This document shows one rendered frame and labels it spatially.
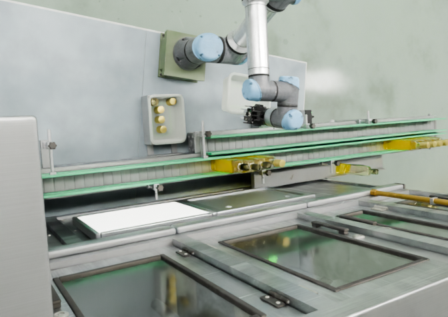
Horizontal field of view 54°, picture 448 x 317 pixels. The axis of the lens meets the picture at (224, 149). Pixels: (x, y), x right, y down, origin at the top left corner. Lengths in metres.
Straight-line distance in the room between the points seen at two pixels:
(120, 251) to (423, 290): 0.80
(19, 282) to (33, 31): 1.51
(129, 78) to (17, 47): 0.46
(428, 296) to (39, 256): 0.75
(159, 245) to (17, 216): 0.87
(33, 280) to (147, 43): 1.64
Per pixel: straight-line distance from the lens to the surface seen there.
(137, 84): 2.05
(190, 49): 1.93
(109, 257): 1.34
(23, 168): 0.54
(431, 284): 1.02
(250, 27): 1.57
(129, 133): 2.03
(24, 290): 0.57
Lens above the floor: 2.67
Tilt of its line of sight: 59 degrees down
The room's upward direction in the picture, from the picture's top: 93 degrees clockwise
